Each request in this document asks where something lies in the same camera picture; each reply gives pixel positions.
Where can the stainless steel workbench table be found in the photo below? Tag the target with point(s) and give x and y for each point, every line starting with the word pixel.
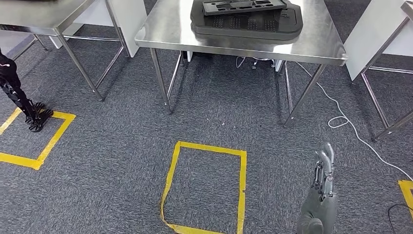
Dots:
pixel 374 97
pixel 167 32
pixel 32 16

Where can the black plastic engine cover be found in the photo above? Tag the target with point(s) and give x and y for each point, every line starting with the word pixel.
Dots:
pixel 245 29

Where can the yellow floor tape square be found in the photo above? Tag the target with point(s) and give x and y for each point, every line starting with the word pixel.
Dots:
pixel 406 192
pixel 55 137
pixel 242 181

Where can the white panel desk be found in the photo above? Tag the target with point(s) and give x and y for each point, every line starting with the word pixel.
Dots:
pixel 132 22
pixel 367 38

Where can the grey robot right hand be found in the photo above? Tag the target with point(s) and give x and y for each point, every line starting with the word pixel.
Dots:
pixel 317 213

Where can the black plastic plate frame part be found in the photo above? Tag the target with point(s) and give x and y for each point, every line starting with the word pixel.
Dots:
pixel 226 8

